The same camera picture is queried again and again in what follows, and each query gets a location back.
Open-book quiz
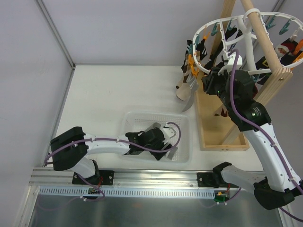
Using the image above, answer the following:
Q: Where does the grey striped sock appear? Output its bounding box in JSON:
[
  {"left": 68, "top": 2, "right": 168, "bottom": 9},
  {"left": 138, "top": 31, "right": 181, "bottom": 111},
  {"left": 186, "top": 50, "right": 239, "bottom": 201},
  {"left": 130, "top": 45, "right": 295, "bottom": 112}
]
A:
[
  {"left": 182, "top": 74, "right": 198, "bottom": 112},
  {"left": 167, "top": 147, "right": 178, "bottom": 160}
]

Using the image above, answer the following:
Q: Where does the wooden round pole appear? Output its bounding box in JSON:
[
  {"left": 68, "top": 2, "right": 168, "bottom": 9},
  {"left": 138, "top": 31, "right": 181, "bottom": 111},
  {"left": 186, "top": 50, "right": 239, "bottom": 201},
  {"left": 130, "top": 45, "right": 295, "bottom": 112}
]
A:
[{"left": 241, "top": 0, "right": 293, "bottom": 76}]

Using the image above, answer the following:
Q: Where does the wooden stand tray base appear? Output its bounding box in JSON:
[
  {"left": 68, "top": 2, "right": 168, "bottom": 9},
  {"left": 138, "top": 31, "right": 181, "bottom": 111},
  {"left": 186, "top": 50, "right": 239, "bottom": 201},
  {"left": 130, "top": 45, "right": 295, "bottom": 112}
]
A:
[{"left": 195, "top": 88, "right": 250, "bottom": 151}]

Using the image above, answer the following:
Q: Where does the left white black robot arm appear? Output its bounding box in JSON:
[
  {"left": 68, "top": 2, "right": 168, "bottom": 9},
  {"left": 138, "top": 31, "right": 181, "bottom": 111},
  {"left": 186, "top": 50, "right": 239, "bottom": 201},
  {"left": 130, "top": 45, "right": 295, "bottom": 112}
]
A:
[{"left": 49, "top": 123, "right": 176, "bottom": 184}]

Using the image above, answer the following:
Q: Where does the brown cream sock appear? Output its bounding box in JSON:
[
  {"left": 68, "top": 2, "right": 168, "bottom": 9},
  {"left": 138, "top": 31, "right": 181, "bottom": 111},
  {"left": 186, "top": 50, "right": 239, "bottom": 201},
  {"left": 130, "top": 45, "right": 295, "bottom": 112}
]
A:
[{"left": 176, "top": 72, "right": 192, "bottom": 101}]

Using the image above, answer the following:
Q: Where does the aluminium mounting rail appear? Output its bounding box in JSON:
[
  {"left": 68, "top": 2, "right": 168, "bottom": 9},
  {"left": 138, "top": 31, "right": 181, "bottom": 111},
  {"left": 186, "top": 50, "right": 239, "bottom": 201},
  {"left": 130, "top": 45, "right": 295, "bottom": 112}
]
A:
[{"left": 28, "top": 166, "right": 266, "bottom": 187}]

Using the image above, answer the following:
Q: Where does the white plastic sock hanger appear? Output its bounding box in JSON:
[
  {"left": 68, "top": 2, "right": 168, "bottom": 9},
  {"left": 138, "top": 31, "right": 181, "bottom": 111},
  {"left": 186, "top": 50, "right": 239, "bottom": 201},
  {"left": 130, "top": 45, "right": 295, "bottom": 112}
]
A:
[{"left": 189, "top": 11, "right": 303, "bottom": 75}]

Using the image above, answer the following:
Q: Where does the white plastic perforated basket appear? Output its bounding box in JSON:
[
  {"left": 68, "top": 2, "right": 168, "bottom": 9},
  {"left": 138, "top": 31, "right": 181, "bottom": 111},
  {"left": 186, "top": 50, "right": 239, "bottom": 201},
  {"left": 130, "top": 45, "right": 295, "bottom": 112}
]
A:
[{"left": 120, "top": 111, "right": 193, "bottom": 166}]

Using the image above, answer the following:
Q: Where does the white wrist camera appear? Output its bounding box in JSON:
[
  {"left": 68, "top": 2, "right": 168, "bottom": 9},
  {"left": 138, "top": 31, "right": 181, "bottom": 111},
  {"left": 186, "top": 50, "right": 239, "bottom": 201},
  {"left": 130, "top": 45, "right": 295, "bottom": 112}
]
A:
[
  {"left": 160, "top": 124, "right": 177, "bottom": 142},
  {"left": 219, "top": 49, "right": 243, "bottom": 74}
]

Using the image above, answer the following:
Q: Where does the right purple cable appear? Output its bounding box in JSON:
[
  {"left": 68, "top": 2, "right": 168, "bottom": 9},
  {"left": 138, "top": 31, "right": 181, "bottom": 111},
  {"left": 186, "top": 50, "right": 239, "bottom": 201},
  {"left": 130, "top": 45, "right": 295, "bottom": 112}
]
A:
[{"left": 226, "top": 48, "right": 303, "bottom": 222}]

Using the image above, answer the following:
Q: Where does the black sock yellow logo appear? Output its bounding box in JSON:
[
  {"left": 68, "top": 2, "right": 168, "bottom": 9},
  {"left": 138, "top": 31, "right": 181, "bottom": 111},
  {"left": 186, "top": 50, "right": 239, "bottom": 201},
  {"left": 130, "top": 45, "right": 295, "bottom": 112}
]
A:
[{"left": 255, "top": 56, "right": 271, "bottom": 72}]

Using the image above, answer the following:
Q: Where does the black white striped sock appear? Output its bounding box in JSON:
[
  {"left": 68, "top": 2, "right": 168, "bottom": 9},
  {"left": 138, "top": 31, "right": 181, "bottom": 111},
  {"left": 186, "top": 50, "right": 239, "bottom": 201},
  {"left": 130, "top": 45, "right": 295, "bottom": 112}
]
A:
[{"left": 181, "top": 40, "right": 193, "bottom": 73}]

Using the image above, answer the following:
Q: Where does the orange clothes peg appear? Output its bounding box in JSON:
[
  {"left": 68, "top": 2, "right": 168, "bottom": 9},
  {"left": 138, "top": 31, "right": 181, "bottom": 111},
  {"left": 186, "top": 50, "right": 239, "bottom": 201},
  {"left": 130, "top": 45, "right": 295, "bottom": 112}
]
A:
[{"left": 189, "top": 63, "right": 199, "bottom": 78}]

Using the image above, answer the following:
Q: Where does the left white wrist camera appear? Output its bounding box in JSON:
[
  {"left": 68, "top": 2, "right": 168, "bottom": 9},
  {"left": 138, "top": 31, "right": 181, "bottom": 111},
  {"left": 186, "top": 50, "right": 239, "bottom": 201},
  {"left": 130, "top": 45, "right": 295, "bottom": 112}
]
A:
[{"left": 160, "top": 124, "right": 177, "bottom": 142}]

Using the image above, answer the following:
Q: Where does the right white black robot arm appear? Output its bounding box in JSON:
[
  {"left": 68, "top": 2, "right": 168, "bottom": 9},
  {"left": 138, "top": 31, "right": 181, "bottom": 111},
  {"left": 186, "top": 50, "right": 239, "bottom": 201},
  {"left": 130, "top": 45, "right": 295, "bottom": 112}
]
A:
[{"left": 201, "top": 67, "right": 303, "bottom": 210}]

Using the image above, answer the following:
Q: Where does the black santa sock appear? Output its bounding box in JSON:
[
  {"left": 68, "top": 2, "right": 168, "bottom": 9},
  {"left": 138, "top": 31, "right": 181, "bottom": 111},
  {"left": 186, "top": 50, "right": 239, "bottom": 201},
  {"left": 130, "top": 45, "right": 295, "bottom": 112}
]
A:
[{"left": 275, "top": 39, "right": 302, "bottom": 65}]

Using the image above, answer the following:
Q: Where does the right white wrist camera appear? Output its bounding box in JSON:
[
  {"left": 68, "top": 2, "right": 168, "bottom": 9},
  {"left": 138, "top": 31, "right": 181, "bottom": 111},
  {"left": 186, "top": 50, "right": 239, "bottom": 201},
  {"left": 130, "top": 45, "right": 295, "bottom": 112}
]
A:
[{"left": 219, "top": 49, "right": 243, "bottom": 74}]

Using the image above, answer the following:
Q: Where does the white slotted cable duct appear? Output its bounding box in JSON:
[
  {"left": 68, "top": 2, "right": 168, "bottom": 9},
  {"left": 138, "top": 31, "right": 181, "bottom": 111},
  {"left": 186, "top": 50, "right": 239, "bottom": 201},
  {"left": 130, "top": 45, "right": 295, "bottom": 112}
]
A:
[{"left": 39, "top": 186, "right": 215, "bottom": 199}]

